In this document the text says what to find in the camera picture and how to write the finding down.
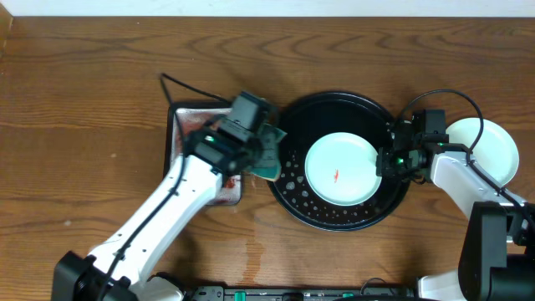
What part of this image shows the light blue plate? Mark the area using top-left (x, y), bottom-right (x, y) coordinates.
top-left (304, 132), bottom-right (382, 207)
top-left (446, 118), bottom-right (519, 186)

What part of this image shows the green yellow sponge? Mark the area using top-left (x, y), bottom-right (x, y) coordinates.
top-left (249, 124), bottom-right (287, 182)

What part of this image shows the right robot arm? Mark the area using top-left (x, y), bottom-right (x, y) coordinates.
top-left (376, 142), bottom-right (534, 300)

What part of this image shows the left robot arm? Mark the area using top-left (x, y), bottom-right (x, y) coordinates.
top-left (51, 121), bottom-right (285, 300)

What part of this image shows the black rectangular sponge tray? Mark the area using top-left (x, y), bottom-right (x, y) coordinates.
top-left (163, 102), bottom-right (243, 206)

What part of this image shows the black round tray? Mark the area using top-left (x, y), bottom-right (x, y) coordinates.
top-left (269, 92), bottom-right (409, 232)

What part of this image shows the light blue top plate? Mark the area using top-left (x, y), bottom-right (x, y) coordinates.
top-left (304, 132), bottom-right (382, 207)

